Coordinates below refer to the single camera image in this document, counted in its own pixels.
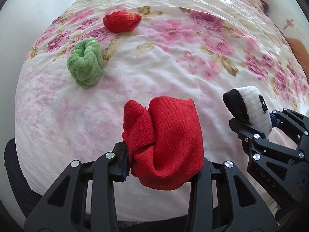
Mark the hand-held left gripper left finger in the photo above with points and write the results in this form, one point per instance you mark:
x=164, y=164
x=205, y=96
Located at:
x=124, y=165

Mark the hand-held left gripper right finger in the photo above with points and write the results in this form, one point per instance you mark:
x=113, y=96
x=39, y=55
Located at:
x=205, y=186

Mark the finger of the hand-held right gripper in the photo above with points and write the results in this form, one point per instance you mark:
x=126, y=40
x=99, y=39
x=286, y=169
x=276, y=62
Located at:
x=248, y=135
x=289, y=118

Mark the black and white plush sock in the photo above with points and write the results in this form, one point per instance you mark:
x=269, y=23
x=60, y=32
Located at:
x=248, y=106

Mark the plain red knit sock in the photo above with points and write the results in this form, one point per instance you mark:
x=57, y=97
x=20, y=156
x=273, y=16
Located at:
x=169, y=137

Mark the orange pillow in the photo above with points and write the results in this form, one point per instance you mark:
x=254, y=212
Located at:
x=299, y=50

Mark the pink floral blanket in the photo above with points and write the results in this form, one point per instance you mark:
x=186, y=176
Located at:
x=181, y=65

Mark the small green fuzzy sock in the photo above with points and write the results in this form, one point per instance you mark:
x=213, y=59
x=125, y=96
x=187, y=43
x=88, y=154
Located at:
x=84, y=62

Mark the dark red cloth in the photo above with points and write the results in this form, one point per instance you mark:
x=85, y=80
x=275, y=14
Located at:
x=265, y=7

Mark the red sock with gold print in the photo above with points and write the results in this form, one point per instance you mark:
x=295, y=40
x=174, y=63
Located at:
x=120, y=20

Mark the red knot wall ornament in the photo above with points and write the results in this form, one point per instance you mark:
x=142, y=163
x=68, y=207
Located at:
x=288, y=24

